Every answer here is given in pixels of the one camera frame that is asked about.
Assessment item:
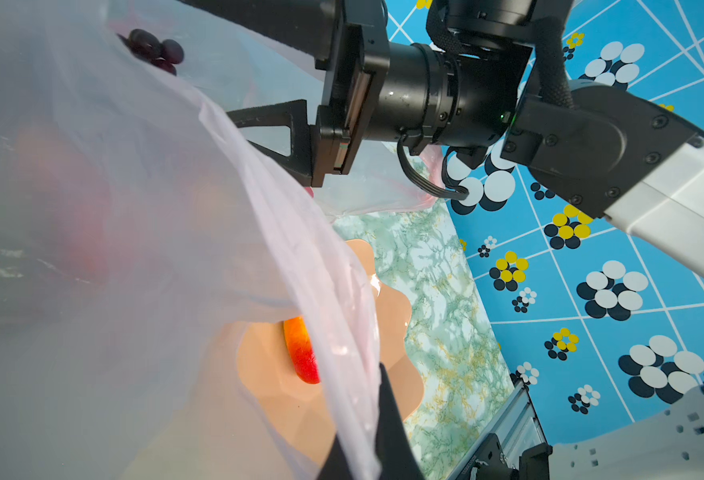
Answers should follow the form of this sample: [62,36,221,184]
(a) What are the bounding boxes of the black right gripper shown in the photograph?
[196,1,535,187]

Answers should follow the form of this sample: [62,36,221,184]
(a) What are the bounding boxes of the dark purple grape bunch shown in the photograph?
[118,29,185,76]

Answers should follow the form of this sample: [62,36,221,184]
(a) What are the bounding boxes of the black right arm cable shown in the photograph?
[395,134,472,202]

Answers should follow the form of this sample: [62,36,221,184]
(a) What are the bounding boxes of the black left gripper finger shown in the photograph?
[317,363,424,480]

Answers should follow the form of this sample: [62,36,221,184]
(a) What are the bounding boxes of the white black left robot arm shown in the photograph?
[450,384,704,479]

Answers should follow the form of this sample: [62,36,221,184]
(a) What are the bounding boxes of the beige wavy fruit bowl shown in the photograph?
[237,239,425,467]

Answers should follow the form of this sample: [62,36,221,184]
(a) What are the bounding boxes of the pink translucent plastic bag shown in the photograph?
[0,0,446,480]

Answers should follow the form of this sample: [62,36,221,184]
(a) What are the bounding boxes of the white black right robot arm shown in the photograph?
[197,1,704,278]

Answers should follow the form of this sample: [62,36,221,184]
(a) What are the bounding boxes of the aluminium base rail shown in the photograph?
[447,381,548,480]

